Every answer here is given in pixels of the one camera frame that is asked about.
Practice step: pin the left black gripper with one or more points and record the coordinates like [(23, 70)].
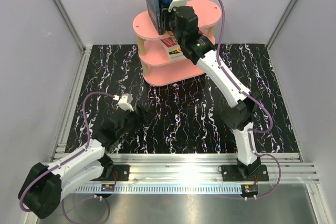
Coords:
[(139, 118)]

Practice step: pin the red 13-storey treehouse book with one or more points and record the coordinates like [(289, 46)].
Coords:
[(169, 43)]

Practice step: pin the black yellow treehouse book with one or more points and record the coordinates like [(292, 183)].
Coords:
[(173, 50)]

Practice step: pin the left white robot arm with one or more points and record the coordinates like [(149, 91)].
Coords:
[(47, 185)]

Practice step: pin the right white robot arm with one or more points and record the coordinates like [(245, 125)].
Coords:
[(241, 106)]

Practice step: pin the pink three-tier shelf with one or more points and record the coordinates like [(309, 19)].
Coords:
[(158, 69)]

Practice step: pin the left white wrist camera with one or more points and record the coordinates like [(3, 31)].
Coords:
[(124, 101)]

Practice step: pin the aluminium mounting rail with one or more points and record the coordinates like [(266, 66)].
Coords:
[(196, 174)]

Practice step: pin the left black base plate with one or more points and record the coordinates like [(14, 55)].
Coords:
[(121, 172)]

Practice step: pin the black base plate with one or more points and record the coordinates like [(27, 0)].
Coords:
[(121, 172), (230, 173)]

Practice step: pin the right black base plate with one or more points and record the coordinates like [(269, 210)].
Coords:
[(230, 173)]

